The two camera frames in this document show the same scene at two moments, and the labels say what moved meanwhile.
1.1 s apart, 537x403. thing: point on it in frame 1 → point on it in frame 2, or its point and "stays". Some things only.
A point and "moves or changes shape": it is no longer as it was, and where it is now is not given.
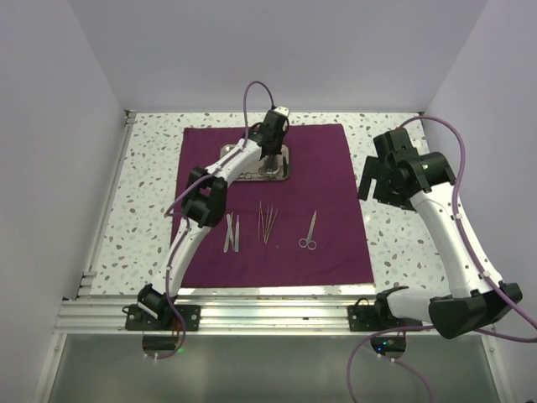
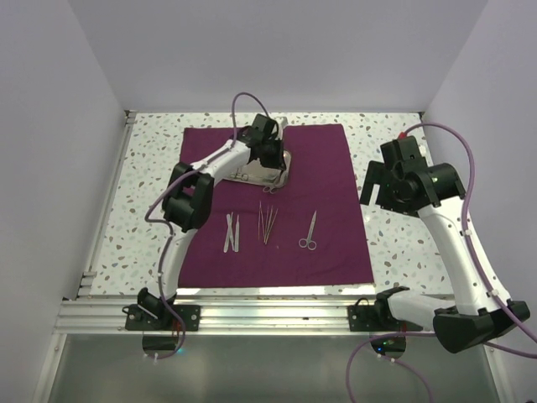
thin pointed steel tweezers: x=270 y=224 stays
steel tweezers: x=237 y=234 stays
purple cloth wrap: x=307 y=230 stays
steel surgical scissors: x=271 y=164 moves or changes shape
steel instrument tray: x=269 y=168 moves or changes shape
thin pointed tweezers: x=268 y=222 stays
